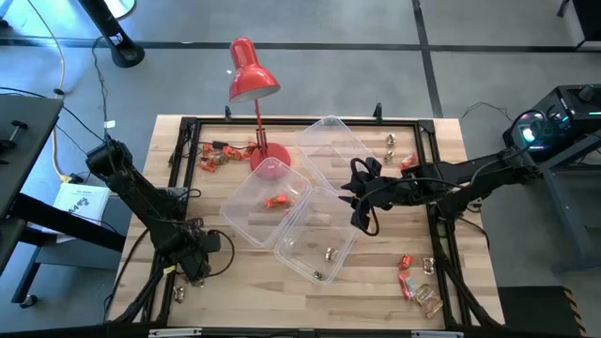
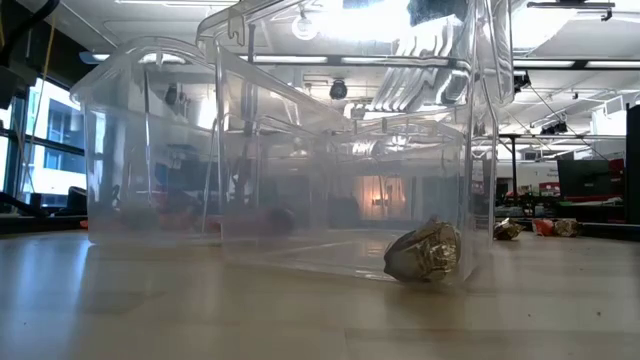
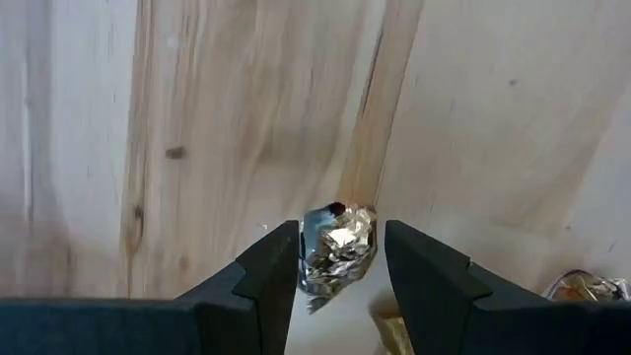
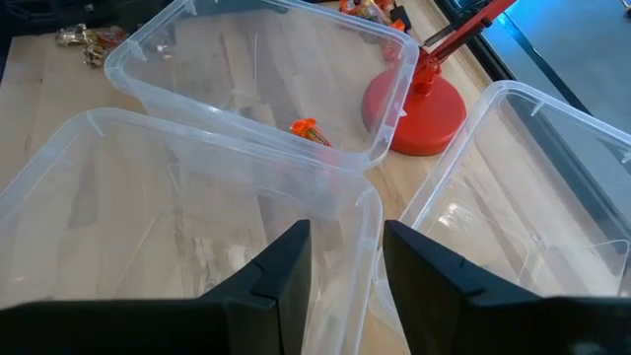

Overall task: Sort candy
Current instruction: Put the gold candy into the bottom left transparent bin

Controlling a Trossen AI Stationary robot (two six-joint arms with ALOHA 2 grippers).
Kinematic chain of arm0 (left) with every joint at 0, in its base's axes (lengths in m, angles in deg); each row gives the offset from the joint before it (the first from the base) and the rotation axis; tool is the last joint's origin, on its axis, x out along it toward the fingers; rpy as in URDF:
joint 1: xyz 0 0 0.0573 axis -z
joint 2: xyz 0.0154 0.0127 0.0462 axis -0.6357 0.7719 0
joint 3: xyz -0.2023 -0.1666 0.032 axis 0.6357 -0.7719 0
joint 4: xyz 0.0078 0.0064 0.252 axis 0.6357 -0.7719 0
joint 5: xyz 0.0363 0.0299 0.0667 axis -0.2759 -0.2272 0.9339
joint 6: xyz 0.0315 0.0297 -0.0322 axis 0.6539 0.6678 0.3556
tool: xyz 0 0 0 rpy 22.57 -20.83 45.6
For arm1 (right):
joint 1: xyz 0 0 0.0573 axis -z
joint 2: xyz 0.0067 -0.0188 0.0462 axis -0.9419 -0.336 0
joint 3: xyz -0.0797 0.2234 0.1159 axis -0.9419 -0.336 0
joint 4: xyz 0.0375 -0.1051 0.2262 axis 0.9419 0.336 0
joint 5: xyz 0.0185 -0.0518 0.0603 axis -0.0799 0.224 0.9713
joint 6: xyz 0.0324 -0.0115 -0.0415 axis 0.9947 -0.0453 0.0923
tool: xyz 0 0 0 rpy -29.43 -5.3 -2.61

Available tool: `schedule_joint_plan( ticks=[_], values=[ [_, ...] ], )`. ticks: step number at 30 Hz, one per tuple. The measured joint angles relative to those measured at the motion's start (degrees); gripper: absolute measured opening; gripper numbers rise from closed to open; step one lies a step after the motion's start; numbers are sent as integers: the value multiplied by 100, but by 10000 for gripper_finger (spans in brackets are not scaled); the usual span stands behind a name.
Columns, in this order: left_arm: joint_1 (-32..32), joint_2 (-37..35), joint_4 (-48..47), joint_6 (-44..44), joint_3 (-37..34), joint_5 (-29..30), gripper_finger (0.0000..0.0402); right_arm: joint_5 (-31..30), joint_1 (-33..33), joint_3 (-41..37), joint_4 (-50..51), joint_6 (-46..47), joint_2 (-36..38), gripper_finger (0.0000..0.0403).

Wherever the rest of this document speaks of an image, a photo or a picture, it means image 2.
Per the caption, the clear plastic bin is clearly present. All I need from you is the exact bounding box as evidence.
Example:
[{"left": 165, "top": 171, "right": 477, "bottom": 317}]
[
  {"left": 69, "top": 35, "right": 351, "bottom": 247},
  {"left": 194, "top": 0, "right": 516, "bottom": 284}
]

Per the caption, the long ceiling light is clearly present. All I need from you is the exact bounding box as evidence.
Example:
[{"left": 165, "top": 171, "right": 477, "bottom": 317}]
[
  {"left": 584, "top": 59, "right": 640, "bottom": 70},
  {"left": 341, "top": 55, "right": 452, "bottom": 66}
]

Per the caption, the black stand pole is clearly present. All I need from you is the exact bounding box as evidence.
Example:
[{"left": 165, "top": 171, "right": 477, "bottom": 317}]
[{"left": 498, "top": 132, "right": 531, "bottom": 205}]

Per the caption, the black monitor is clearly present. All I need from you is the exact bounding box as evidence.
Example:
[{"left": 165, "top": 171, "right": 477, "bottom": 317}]
[{"left": 556, "top": 158, "right": 626, "bottom": 199}]

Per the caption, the window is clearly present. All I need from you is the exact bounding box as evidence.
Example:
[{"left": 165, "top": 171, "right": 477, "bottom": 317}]
[{"left": 0, "top": 74, "right": 87, "bottom": 207}]

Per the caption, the black equipment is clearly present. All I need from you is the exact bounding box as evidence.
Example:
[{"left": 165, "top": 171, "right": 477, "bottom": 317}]
[{"left": 0, "top": 185, "right": 89, "bottom": 219}]

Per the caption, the black ceiling camera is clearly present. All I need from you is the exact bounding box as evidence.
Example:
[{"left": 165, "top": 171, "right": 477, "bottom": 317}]
[{"left": 513, "top": 69, "right": 532, "bottom": 94}]

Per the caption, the black post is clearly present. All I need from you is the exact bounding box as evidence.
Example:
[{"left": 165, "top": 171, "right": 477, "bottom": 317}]
[{"left": 624, "top": 103, "right": 640, "bottom": 225}]

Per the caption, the black table rail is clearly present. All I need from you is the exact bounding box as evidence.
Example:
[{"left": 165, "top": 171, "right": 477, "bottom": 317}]
[{"left": 579, "top": 221, "right": 640, "bottom": 241}]

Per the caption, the yellow cable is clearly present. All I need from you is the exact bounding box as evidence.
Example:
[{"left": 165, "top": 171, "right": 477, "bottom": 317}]
[{"left": 18, "top": 12, "right": 57, "bottom": 196}]

